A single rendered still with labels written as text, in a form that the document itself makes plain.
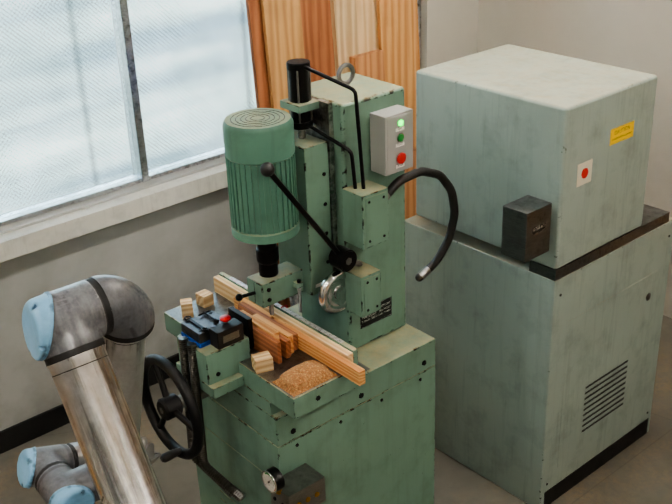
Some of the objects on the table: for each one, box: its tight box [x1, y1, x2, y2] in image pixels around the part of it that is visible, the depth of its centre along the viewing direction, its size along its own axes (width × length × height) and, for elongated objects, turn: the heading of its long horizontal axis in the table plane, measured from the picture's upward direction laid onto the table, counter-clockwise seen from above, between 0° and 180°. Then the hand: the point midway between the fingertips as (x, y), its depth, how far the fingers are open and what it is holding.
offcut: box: [251, 350, 274, 374], centre depth 253 cm, size 5×4×4 cm
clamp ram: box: [228, 306, 254, 349], centre depth 261 cm, size 9×8×9 cm
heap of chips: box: [272, 360, 337, 397], centre depth 248 cm, size 9×14×4 cm, turn 135°
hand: (155, 457), depth 256 cm, fingers closed
